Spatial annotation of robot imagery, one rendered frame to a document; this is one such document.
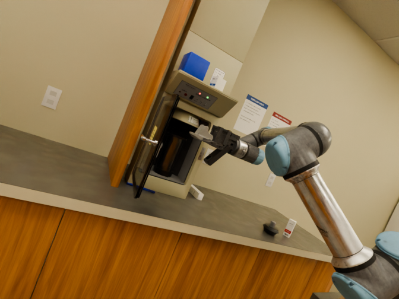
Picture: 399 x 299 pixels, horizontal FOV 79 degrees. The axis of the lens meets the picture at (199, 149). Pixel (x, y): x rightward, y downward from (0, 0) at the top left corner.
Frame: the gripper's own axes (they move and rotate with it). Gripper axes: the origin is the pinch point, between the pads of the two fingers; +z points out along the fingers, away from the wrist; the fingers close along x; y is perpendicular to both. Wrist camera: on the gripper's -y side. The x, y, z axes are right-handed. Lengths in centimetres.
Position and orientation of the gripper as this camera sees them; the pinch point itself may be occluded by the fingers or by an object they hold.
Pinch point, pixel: (191, 134)
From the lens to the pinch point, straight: 93.2
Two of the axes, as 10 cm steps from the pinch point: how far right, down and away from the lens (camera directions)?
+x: 3.9, 2.5, -8.9
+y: 4.0, -9.1, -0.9
